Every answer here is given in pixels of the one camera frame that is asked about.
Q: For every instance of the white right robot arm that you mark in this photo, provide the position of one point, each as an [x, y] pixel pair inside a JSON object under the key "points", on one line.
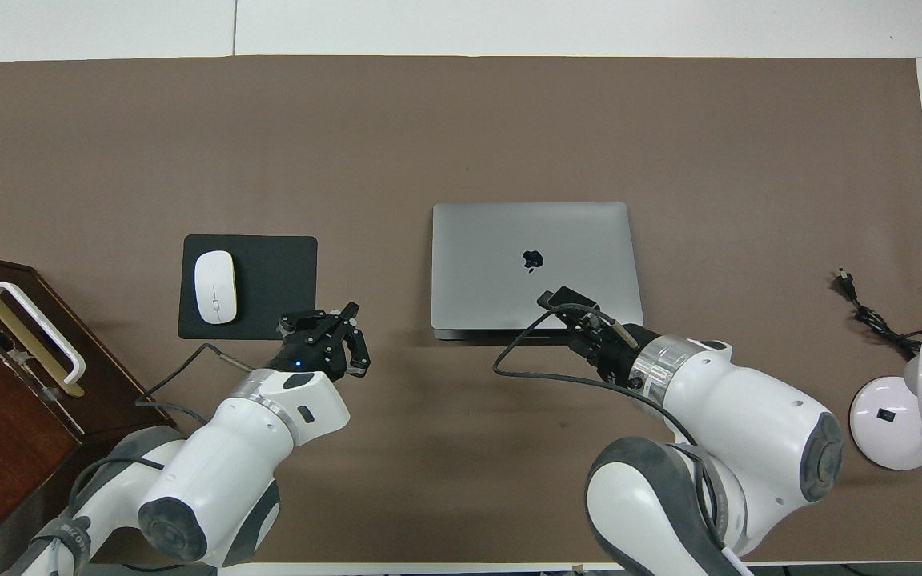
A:
{"points": [[749, 416]]}

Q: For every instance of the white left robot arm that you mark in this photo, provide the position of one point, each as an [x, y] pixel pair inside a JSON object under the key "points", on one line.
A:
{"points": [[229, 448]]}

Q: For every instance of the white computer mouse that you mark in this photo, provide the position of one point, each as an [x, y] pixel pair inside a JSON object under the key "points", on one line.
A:
{"points": [[215, 286]]}

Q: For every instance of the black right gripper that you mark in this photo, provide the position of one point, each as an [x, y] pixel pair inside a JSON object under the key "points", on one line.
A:
{"points": [[601, 352]]}

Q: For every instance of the brown table mat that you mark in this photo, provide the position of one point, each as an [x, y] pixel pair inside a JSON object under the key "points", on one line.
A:
{"points": [[509, 120]]}

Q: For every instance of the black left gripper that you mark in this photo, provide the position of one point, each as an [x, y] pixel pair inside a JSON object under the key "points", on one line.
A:
{"points": [[309, 356]]}

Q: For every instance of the black mouse pad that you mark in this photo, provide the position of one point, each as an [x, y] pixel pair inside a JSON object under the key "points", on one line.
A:
{"points": [[277, 288]]}

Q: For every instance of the silver laptop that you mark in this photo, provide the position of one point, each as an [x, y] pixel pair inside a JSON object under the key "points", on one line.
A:
{"points": [[493, 264]]}

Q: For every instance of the white desk lamp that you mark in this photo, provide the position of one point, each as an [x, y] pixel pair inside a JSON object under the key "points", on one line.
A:
{"points": [[889, 424]]}

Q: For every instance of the dark brown wooden box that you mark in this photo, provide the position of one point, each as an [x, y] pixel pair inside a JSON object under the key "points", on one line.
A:
{"points": [[5, 448]]}

